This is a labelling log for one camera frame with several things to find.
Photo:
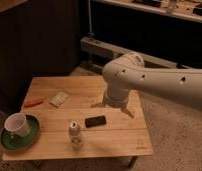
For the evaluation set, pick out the wooden table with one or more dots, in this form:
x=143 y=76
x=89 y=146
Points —
x=120 y=136

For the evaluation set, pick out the black phone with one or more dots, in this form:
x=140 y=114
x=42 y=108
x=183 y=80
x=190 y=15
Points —
x=95 y=121

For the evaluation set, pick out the orange marker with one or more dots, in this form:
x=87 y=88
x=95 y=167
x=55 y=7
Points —
x=31 y=103

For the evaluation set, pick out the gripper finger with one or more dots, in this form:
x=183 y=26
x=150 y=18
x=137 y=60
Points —
x=98 y=104
x=129 y=111

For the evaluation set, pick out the background shelf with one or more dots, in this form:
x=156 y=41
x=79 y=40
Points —
x=181 y=9

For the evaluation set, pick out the green plate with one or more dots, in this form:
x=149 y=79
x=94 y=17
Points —
x=13 y=143

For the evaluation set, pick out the small white bottle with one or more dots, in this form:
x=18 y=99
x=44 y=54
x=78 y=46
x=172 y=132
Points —
x=75 y=135

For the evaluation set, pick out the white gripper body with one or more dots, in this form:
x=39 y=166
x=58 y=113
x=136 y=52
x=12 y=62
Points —
x=115 y=102

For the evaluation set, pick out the white rectangular packet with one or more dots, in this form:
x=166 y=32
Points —
x=58 y=99

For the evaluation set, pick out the white paper cup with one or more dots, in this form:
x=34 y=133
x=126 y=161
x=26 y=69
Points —
x=17 y=124

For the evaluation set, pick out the metal beam rail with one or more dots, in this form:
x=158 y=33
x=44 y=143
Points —
x=111 y=51

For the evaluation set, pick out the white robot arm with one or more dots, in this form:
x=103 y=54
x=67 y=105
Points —
x=128 y=72

